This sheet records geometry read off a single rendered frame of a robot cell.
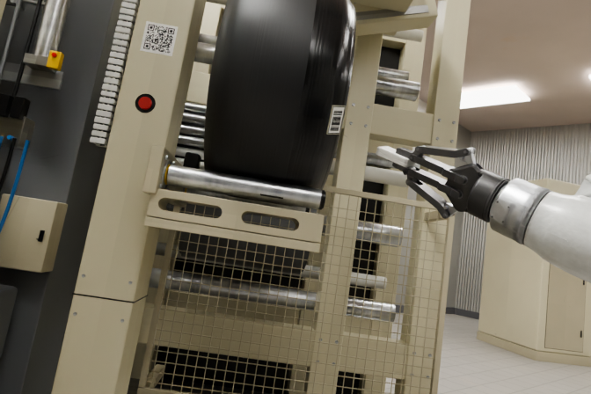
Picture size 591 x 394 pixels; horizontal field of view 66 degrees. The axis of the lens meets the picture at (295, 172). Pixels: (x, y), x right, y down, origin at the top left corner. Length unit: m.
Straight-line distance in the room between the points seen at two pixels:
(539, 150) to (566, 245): 8.79
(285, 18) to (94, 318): 0.75
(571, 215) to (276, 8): 0.64
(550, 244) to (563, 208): 0.05
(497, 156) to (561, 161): 1.13
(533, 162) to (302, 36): 8.66
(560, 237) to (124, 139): 0.87
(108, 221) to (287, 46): 0.54
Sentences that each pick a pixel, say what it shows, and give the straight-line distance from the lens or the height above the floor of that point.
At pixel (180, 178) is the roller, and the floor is 0.89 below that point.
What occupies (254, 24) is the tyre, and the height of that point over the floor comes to 1.21.
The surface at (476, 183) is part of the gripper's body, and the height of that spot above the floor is 0.93.
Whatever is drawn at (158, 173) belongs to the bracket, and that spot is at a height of 0.89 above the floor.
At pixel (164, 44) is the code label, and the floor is 1.21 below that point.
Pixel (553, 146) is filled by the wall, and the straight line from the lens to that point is 9.44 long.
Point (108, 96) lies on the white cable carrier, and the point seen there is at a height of 1.06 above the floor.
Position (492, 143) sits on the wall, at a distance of 9.83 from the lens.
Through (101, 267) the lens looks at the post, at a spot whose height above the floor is 0.68.
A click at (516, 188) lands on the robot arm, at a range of 0.74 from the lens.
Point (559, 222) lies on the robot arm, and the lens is 0.71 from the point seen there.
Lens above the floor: 0.79
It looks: 9 degrees up
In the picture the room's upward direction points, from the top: 9 degrees clockwise
